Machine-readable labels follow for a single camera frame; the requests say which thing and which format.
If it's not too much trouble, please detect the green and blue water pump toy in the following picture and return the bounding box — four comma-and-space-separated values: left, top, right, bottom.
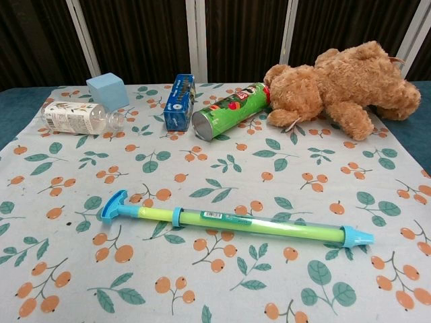
101, 190, 375, 252

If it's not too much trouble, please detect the light blue foam cube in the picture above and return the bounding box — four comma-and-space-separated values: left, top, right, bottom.
86, 74, 130, 110

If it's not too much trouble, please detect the white frame post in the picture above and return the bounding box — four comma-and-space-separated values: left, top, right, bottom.
395, 0, 431, 81
278, 0, 297, 67
185, 0, 209, 83
65, 0, 102, 77

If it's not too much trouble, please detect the blue cardboard box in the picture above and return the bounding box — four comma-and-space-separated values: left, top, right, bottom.
164, 73, 197, 132

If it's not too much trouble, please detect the clear plastic bottle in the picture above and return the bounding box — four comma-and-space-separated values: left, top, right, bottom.
40, 100, 125, 136

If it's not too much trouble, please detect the green chips can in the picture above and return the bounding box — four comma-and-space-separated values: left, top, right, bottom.
191, 82, 272, 142

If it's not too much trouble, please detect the dark brown pleated curtain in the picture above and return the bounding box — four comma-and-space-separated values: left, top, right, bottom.
0, 0, 431, 92

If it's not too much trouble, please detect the brown plush teddy bear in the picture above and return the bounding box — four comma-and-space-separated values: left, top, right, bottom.
263, 40, 422, 141

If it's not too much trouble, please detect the floral print tablecloth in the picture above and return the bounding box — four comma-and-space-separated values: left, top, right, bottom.
0, 82, 431, 323

